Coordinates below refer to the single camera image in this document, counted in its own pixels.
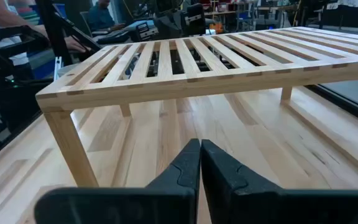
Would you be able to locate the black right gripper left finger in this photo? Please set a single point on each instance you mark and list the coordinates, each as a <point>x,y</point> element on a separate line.
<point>172,202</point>

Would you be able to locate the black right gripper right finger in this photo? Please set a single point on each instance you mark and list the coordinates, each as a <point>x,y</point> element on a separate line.
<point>235,202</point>

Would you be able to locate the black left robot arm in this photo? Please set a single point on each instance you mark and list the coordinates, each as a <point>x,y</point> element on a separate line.
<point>8,87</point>

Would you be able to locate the wooden slatted rack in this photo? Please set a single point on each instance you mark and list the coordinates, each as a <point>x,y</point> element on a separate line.
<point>197,84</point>

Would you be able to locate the black frame post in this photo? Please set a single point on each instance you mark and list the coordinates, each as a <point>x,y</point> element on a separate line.
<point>53,25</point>

